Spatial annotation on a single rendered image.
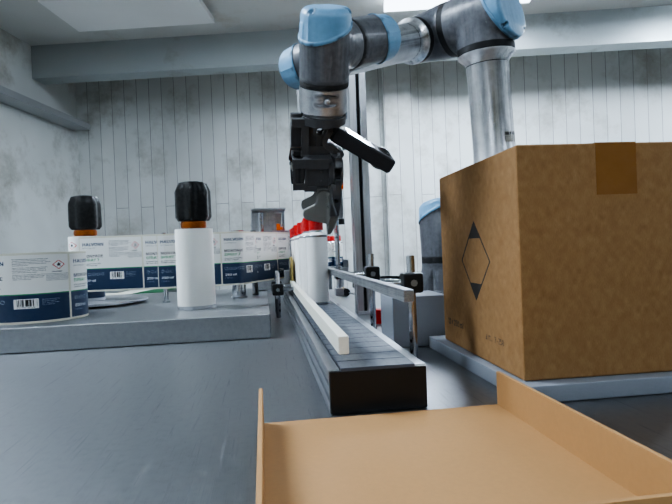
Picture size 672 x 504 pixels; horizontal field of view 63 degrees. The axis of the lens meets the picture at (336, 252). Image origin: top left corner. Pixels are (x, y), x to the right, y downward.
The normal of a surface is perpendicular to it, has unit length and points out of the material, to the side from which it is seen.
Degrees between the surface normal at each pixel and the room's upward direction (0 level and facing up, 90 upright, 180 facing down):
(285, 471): 0
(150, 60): 90
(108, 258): 90
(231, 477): 0
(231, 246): 90
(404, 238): 90
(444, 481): 0
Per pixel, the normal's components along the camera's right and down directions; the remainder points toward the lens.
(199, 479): -0.04, -1.00
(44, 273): 0.62, -0.02
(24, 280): 0.27, 0.00
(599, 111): -0.06, 0.01
